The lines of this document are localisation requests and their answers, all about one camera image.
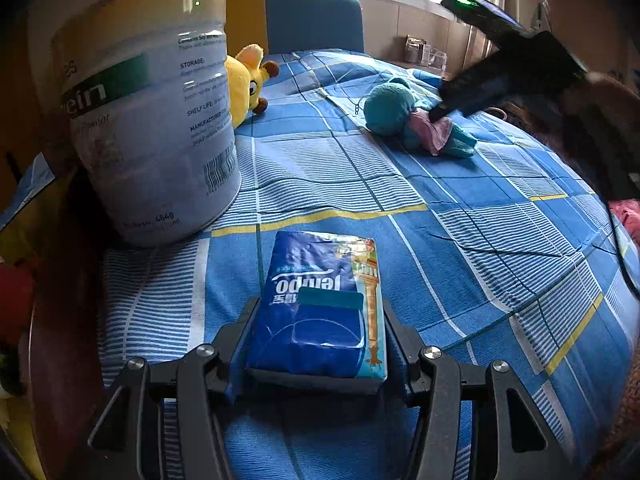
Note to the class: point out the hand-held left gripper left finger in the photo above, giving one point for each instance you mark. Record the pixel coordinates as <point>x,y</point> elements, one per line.
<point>234,360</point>

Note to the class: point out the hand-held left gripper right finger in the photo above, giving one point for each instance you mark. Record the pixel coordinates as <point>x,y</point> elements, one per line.
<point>405,360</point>

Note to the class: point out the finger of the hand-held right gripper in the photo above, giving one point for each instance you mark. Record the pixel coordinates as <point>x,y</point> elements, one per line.
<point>470,92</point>

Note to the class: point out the teal plush toy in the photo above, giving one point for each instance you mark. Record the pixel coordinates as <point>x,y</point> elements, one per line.
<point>390,110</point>

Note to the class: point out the blue tissue pack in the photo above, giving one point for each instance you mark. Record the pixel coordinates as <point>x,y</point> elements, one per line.
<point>315,320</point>

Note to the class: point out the person's right hand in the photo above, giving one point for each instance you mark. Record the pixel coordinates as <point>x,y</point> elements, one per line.
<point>612,90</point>

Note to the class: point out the wooden desk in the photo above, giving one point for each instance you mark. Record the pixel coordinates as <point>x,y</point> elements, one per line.
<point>415,69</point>

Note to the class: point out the clear acrylic organizer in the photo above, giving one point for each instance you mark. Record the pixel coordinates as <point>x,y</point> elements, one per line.
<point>422,50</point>

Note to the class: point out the grey yellow blue headboard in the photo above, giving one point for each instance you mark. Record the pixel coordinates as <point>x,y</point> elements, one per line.
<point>310,20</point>

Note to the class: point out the pink blanket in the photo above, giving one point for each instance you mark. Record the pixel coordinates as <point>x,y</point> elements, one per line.
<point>630,217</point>

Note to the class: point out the yellow giraffe plush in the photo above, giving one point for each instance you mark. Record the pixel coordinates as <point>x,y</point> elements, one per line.
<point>242,85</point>

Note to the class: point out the white metal can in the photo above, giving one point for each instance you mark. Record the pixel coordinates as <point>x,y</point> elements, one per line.
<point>150,135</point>

